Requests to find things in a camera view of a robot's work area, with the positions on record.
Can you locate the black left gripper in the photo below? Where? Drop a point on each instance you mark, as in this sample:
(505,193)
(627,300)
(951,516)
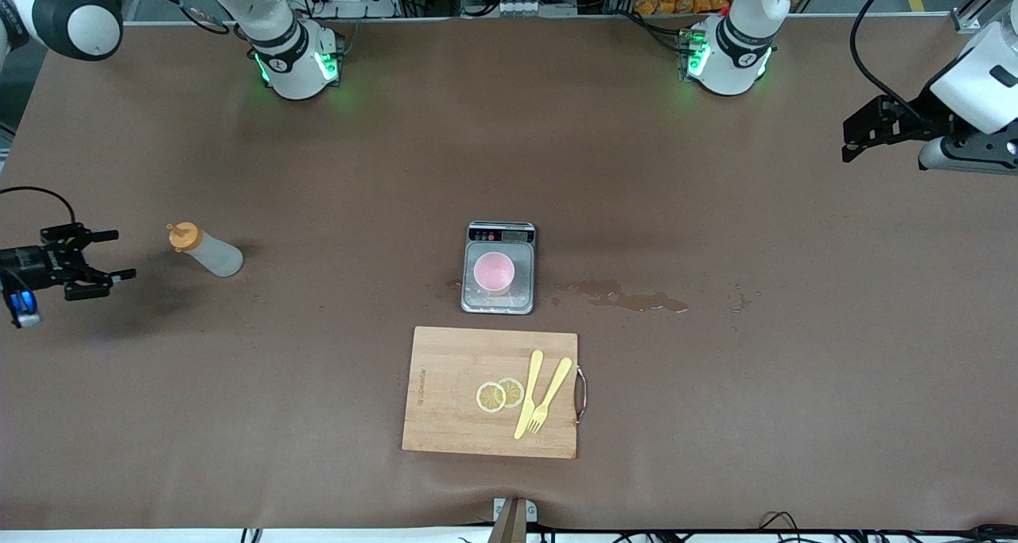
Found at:
(922,110)

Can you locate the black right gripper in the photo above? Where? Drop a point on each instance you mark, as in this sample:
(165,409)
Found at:
(24,259)

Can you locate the orange-capped translucent sauce bottle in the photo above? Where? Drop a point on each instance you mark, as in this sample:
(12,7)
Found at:
(213,255)

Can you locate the pink plastic cup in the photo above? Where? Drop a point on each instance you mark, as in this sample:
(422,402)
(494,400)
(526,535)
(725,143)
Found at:
(494,273)

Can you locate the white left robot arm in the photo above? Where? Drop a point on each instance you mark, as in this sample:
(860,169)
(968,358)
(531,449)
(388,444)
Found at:
(736,66)

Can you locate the brown liquid spill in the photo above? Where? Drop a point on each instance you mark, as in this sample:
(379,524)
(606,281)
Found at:
(628,298)

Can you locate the silver digital kitchen scale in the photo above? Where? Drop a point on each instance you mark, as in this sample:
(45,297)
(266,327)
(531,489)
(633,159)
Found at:
(521,296)

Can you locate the wooden cutting board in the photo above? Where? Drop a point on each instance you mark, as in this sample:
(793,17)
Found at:
(453,400)

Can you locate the yellow plastic fork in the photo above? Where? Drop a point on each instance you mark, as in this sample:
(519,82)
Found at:
(552,392)

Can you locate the lemon slice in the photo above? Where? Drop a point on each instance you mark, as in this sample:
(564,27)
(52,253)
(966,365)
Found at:
(489,397)

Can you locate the yellow plastic knife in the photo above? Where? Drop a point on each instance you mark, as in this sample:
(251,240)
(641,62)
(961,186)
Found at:
(528,396)

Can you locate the aluminium frame profile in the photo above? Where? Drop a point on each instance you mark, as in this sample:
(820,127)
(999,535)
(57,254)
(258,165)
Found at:
(982,2)

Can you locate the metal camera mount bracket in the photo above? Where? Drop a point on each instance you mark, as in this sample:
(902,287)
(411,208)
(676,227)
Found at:
(514,519)

